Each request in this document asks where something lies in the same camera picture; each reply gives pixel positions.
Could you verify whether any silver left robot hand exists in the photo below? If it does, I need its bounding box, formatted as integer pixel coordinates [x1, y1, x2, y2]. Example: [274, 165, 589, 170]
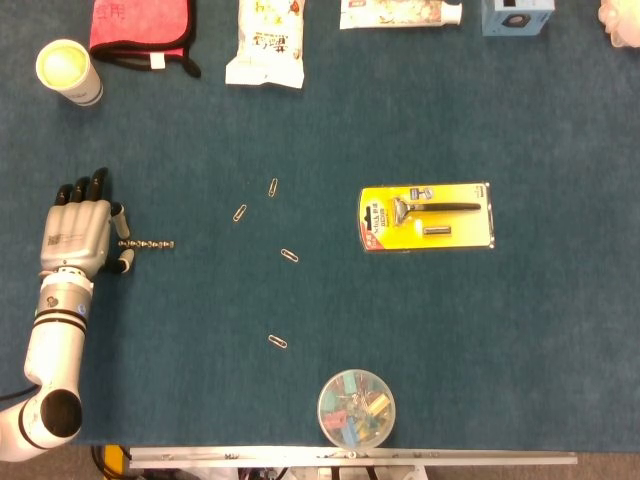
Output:
[38, 167, 135, 277]

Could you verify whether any white paper cup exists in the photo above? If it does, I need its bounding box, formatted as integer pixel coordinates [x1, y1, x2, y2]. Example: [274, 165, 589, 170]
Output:
[34, 38, 105, 107]

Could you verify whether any yellow razor blister pack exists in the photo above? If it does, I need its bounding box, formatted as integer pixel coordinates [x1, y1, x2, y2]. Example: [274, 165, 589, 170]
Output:
[358, 181, 497, 254]

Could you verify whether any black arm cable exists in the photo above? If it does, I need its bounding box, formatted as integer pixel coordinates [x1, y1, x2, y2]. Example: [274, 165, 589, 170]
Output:
[0, 382, 44, 401]

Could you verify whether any light blue speaker box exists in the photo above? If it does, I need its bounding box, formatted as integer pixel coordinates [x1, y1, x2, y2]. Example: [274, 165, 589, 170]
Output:
[481, 0, 556, 37]

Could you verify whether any yellow block under rail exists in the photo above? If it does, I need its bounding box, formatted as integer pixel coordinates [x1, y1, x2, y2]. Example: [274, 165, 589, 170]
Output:
[104, 444, 132, 476]

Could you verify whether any pale pink bath loofah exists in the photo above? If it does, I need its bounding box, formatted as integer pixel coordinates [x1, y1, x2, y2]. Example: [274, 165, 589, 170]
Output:
[597, 0, 640, 49]

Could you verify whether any round clear clip container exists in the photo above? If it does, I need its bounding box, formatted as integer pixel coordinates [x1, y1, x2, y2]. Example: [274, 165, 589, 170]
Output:
[316, 368, 397, 448]

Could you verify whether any pink folded towel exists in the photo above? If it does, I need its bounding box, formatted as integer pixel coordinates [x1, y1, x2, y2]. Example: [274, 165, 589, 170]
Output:
[88, 0, 203, 79]

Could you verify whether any white toothpaste tube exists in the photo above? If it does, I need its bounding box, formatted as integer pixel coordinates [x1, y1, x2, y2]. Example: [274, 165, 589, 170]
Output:
[339, 0, 464, 30]

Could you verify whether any blue felt table cover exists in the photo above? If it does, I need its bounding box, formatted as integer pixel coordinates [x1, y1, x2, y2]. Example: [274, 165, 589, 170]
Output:
[0, 0, 640, 449]

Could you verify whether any white snack bag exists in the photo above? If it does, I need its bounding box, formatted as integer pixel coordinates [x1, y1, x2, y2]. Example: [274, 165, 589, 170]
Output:
[224, 0, 307, 90]

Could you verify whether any beaded metal chain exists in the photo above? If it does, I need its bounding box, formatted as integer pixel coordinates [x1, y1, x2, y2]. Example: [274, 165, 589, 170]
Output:
[117, 239, 176, 251]

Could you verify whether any aluminium frame rail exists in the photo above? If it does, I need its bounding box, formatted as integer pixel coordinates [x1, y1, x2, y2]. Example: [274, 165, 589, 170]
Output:
[128, 446, 579, 470]

